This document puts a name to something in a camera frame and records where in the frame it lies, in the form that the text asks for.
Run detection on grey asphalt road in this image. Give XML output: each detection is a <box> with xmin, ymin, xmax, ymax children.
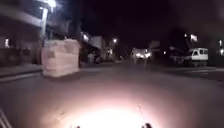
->
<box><xmin>0</xmin><ymin>61</ymin><xmax>224</xmax><ymax>128</ymax></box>

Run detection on vehicle with headlights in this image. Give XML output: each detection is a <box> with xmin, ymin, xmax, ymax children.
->
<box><xmin>131</xmin><ymin>48</ymin><xmax>152</xmax><ymax>63</ymax></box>

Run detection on white truck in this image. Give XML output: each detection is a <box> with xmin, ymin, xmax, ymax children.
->
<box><xmin>171</xmin><ymin>47</ymin><xmax>210</xmax><ymax>67</ymax></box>

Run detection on building with balcony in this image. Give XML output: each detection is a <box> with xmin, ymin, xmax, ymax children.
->
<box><xmin>0</xmin><ymin>0</ymin><xmax>79</xmax><ymax>66</ymax></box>

